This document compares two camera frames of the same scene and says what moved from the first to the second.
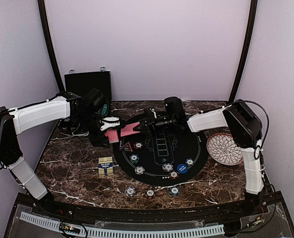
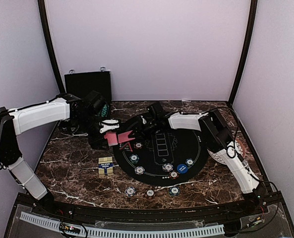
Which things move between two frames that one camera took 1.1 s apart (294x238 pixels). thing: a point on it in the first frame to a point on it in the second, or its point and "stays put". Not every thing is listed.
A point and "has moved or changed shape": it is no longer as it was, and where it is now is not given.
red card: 128,129 to 124,137
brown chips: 138,145 stays put
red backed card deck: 113,136 has moved or changed shape
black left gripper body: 95,139 stays put
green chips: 134,158 stays put
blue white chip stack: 130,191 stays put
